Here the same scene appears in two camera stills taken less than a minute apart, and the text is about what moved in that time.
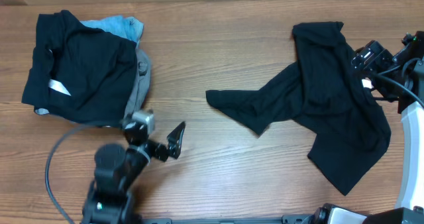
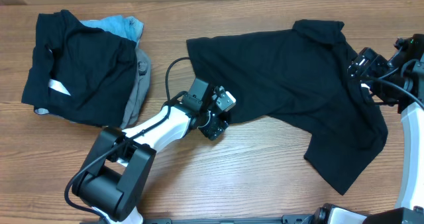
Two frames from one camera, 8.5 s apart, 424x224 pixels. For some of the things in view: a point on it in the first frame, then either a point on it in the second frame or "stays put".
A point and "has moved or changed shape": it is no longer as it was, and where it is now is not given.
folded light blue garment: [128, 26] stays put
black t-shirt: [322, 93] has moved or changed shape
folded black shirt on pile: [79, 74] stays put
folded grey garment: [142, 87] stays put
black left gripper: [171, 146] to [218, 125]
